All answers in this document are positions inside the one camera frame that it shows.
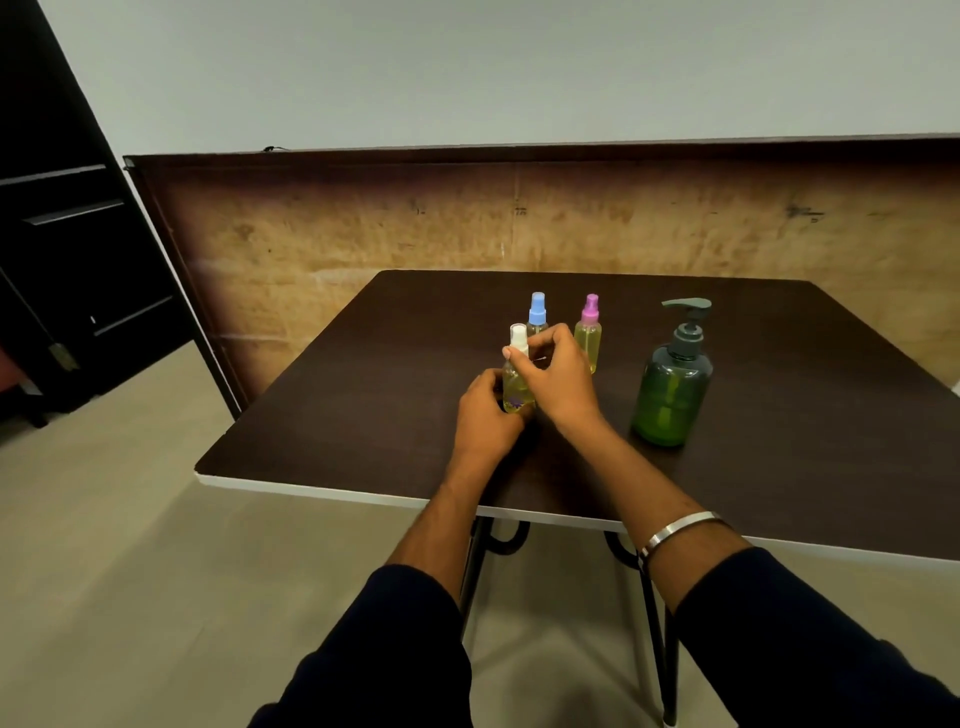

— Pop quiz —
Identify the person's left hand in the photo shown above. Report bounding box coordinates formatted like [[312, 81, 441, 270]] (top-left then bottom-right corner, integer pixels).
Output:
[[453, 369, 534, 460]]

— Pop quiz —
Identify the person's right hand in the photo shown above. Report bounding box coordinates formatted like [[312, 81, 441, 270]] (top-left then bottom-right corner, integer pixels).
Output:
[[502, 324, 606, 430]]

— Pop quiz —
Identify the white-capped yellow spray bottle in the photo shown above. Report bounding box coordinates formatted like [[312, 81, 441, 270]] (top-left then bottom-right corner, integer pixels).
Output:
[[501, 323, 537, 415]]

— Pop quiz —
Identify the person's right forearm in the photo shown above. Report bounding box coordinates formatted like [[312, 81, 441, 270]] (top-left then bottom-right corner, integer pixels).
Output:
[[564, 414, 960, 728]]

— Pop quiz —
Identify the person's left forearm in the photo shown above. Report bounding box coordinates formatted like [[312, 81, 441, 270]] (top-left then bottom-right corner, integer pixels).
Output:
[[248, 448, 502, 728]]

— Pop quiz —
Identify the pink-capped yellow spray bottle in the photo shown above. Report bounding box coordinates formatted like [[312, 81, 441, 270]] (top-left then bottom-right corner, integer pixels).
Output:
[[573, 293, 603, 375]]

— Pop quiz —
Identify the dark brown table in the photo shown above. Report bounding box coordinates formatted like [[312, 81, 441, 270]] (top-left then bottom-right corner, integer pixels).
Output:
[[194, 270, 960, 728]]

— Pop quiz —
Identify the brown wooden board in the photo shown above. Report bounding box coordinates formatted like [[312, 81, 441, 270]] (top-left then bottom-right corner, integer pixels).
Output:
[[123, 135, 960, 420]]

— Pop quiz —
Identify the green pump dispenser bottle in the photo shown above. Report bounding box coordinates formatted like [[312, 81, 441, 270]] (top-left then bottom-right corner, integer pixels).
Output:
[[631, 297, 714, 449]]

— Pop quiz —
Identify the silver bangle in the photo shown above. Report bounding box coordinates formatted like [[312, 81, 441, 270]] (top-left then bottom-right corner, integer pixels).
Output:
[[638, 510, 726, 569]]

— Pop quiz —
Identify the black shelf cabinet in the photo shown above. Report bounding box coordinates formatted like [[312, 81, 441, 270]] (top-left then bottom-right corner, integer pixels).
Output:
[[0, 0, 198, 430]]

